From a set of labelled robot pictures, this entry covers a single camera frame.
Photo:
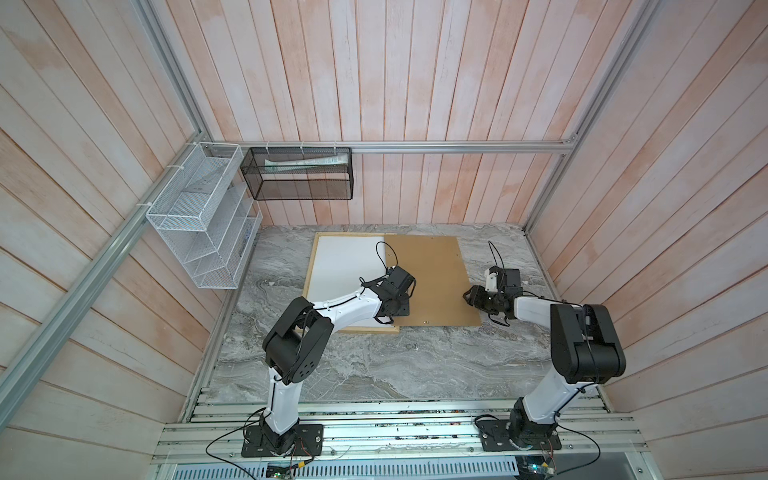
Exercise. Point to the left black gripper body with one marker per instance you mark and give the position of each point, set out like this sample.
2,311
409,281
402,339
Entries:
402,308

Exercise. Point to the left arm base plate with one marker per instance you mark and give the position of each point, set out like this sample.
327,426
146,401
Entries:
302,439

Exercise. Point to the black wire mesh basket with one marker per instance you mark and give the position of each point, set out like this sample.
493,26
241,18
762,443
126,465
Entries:
296,186

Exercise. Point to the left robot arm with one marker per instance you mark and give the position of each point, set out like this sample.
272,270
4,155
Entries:
296,343

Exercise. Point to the waterfall photo print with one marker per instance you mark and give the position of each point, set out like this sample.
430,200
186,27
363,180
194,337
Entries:
354,313

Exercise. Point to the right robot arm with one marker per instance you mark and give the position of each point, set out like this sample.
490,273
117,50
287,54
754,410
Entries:
585,351

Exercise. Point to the paper in black basket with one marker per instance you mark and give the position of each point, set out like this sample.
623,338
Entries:
327,164

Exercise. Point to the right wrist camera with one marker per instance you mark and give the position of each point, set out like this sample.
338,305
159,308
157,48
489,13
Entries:
491,280

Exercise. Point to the white wire mesh shelf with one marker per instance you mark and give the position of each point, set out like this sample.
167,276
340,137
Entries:
205,216

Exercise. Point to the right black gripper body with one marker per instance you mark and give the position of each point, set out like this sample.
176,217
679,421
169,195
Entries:
484,300

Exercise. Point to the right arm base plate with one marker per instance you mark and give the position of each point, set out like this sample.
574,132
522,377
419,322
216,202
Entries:
504,436

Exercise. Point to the aluminium rail platform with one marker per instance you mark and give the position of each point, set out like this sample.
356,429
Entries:
400,429

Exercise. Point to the wooden picture frame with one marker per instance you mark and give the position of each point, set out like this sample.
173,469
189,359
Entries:
338,260

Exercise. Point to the brown backing board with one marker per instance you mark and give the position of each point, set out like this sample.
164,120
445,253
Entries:
441,277

